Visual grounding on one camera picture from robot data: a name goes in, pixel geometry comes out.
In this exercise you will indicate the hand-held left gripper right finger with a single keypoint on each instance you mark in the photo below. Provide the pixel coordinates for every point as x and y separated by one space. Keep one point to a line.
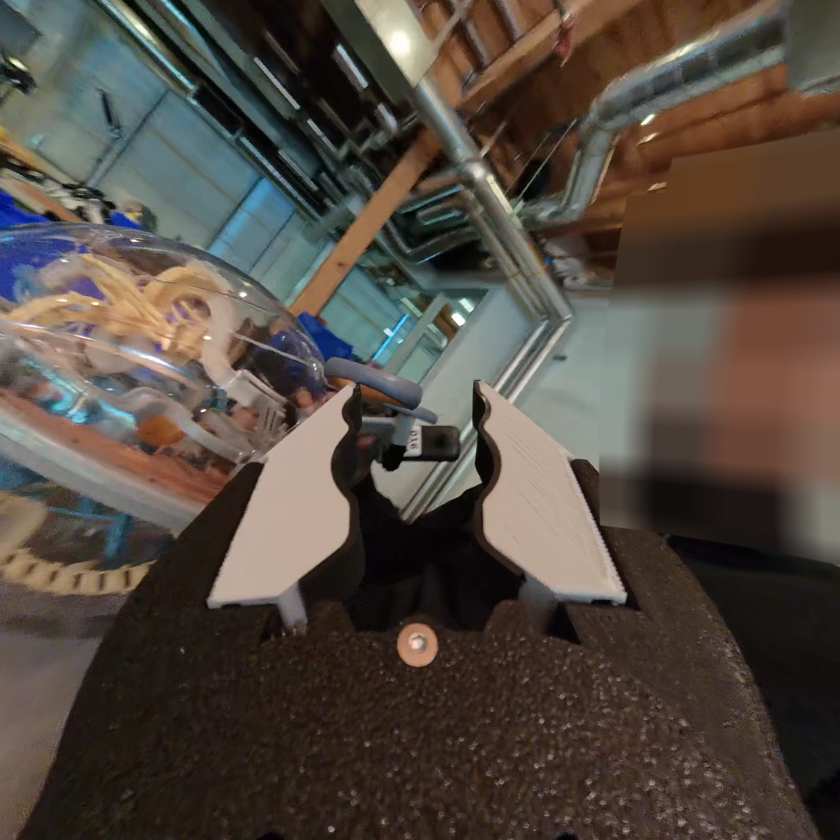
544 512

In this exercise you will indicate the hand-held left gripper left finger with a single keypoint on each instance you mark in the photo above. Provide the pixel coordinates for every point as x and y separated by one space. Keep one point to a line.
289 512

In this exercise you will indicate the grey orange scissors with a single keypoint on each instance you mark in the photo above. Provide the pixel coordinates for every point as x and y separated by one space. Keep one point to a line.
387 384

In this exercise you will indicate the clear plastic maze ball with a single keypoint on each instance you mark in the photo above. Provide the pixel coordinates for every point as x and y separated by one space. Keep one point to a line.
131 367

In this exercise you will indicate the grey metal pipe run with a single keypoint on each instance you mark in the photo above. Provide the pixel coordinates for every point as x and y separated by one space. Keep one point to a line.
485 197

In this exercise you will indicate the spiral metal duct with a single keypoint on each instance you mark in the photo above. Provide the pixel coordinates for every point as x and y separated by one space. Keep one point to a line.
590 170

